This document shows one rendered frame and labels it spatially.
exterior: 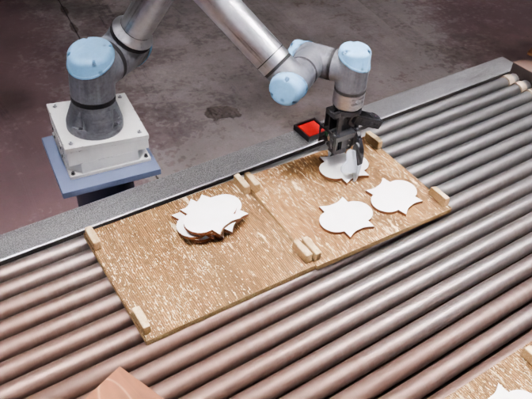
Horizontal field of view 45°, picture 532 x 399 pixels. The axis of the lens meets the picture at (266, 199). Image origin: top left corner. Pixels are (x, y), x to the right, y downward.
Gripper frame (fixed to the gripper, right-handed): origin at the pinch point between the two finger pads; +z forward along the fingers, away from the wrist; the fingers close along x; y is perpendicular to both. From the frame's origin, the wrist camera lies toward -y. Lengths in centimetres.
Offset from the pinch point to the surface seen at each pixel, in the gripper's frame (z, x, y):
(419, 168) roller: 2.7, 7.8, -20.3
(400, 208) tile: -0.2, 20.1, -2.2
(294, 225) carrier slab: 0.7, 11.9, 23.3
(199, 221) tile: -4.1, 4.6, 44.7
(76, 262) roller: 3, -3, 72
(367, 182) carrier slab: 0.8, 7.5, -2.2
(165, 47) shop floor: 96, -242, -53
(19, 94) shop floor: 95, -229, 42
